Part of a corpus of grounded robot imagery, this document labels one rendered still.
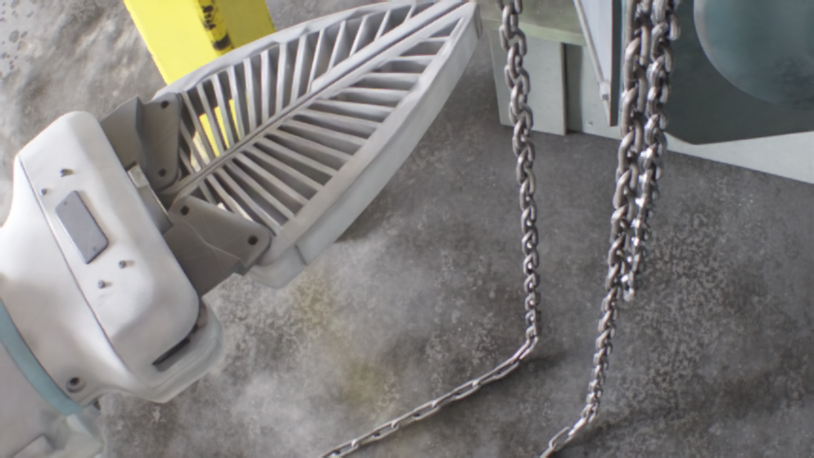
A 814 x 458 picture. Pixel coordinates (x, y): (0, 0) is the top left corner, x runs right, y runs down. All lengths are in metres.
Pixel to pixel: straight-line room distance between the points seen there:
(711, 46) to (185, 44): 0.56
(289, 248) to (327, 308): 0.91
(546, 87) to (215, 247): 0.90
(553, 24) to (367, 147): 0.71
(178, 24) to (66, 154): 0.69
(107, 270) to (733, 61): 0.50
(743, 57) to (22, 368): 0.53
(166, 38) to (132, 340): 0.77
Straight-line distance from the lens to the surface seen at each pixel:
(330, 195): 0.36
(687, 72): 0.76
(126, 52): 1.51
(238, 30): 1.10
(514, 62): 0.68
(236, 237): 0.36
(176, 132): 0.38
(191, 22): 1.04
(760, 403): 1.23
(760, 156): 1.30
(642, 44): 0.51
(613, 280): 0.77
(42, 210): 0.36
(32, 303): 0.35
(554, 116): 1.28
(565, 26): 1.06
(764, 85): 0.78
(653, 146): 0.71
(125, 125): 0.38
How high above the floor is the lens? 1.17
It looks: 66 degrees down
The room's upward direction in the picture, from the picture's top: 18 degrees counter-clockwise
